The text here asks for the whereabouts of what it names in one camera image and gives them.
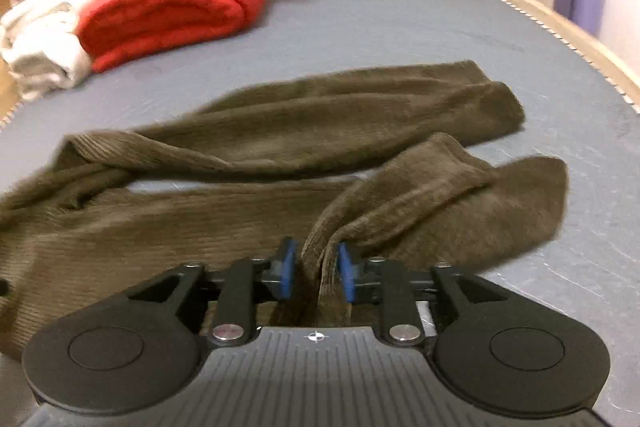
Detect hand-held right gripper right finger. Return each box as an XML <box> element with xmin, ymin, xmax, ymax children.
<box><xmin>336</xmin><ymin>241</ymin><xmax>507</xmax><ymax>348</ymax></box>

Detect white folded towels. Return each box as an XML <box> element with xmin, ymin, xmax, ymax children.
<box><xmin>0</xmin><ymin>0</ymin><xmax>96</xmax><ymax>100</ymax></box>

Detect red folded blanket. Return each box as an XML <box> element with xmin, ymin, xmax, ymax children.
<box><xmin>77</xmin><ymin>0</ymin><xmax>273</xmax><ymax>74</ymax></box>

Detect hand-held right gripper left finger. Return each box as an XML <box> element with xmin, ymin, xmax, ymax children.
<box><xmin>125</xmin><ymin>238</ymin><xmax>299</xmax><ymax>348</ymax></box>

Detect brown corduroy pants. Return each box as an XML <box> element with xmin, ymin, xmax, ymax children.
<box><xmin>0</xmin><ymin>59</ymin><xmax>571</xmax><ymax>360</ymax></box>

